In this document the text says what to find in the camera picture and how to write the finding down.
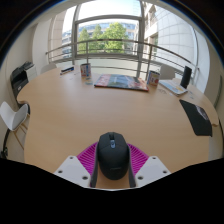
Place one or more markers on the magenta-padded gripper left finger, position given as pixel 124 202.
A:
pixel 71 170

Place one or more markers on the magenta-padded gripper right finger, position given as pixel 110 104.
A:
pixel 151 170

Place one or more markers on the black computer mouse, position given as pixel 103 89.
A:
pixel 113 156

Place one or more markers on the black printed mouse pad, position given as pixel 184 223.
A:
pixel 197 118

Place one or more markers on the white plastic chair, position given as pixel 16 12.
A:
pixel 13 116
pixel 166 72
pixel 48 68

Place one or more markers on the white open booklet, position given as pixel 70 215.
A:
pixel 173 87

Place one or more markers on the red cover magazine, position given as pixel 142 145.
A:
pixel 121 82

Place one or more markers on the black cylindrical bottle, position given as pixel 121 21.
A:
pixel 186 77

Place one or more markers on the small blue black object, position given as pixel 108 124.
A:
pixel 67 70

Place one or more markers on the black and white printer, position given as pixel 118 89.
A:
pixel 19 78

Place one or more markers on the grey metal railing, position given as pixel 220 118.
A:
pixel 113 41

